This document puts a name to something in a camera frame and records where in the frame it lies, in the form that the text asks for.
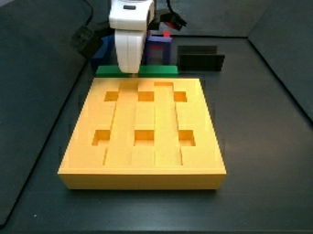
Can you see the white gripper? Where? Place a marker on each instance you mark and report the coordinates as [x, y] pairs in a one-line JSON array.
[[128, 18]]

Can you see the purple cross-shaped block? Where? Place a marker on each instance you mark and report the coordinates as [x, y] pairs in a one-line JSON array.
[[158, 46]]

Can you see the green rectangular bar block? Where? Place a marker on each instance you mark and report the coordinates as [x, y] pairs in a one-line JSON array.
[[150, 71]]

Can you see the yellow slotted board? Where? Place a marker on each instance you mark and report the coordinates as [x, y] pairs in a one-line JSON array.
[[143, 137]]

